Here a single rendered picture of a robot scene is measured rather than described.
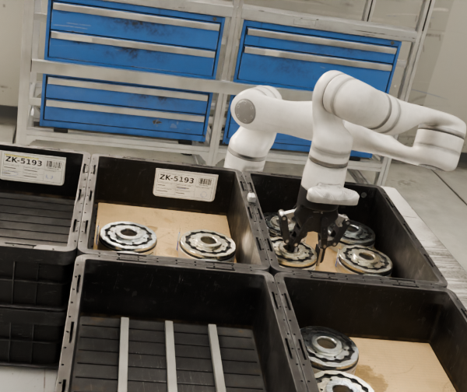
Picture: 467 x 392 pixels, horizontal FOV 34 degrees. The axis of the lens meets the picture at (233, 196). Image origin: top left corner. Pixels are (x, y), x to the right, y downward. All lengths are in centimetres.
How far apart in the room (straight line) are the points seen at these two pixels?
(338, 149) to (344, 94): 10
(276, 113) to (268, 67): 171
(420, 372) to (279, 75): 229
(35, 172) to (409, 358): 78
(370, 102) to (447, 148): 28
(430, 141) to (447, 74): 311
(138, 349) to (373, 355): 37
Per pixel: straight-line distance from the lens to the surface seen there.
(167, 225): 149
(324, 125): 132
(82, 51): 324
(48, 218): 147
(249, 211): 140
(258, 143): 174
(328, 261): 147
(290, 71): 337
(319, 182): 132
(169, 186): 153
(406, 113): 140
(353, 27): 338
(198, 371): 112
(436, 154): 151
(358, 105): 127
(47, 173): 153
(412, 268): 140
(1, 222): 144
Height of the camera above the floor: 150
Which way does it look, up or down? 24 degrees down
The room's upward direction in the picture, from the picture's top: 11 degrees clockwise
